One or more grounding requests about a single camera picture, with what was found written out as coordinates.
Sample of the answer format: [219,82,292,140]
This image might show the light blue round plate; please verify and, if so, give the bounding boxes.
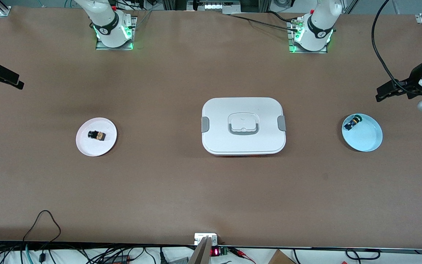
[341,113,383,152]

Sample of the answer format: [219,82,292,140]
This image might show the pink round plate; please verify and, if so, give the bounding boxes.
[76,117,117,157]

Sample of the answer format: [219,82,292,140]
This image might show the white lidded container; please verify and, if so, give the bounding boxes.
[201,97,286,157]

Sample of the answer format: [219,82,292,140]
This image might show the brown cardboard piece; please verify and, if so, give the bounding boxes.
[268,249,296,264]

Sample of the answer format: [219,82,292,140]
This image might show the small white mounting box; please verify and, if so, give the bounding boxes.
[194,233,218,245]

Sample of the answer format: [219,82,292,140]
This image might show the green blue switch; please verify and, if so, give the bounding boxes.
[344,115,362,131]

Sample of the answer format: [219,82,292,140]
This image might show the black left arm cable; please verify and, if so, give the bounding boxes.
[371,0,413,96]

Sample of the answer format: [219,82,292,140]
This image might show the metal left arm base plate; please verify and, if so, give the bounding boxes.
[287,20,329,54]

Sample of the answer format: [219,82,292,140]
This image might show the black cable across table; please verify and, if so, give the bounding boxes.
[227,11,299,32]

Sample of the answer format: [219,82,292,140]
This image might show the thin black looped cable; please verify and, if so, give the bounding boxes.
[21,210,62,264]

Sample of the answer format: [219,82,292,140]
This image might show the black oval cable loop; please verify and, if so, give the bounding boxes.
[345,249,381,261]

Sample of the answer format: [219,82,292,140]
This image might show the red clip wires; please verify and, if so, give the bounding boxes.
[233,247,255,264]

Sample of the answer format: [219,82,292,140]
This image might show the grey wooden camera post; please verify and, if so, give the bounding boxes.
[189,236,213,264]

